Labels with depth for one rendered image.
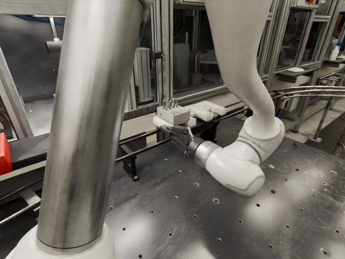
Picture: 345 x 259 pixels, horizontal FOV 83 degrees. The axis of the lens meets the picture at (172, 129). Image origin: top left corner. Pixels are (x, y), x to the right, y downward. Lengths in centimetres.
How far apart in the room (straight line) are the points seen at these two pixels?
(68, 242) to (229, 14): 38
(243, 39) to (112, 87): 20
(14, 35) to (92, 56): 95
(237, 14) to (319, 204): 78
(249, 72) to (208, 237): 52
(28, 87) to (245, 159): 108
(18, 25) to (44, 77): 24
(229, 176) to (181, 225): 25
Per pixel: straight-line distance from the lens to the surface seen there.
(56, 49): 98
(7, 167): 69
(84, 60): 28
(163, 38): 96
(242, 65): 35
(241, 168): 57
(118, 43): 29
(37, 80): 124
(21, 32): 122
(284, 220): 82
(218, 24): 32
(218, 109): 105
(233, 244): 71
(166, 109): 87
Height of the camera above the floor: 126
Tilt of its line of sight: 28 degrees down
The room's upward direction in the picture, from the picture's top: straight up
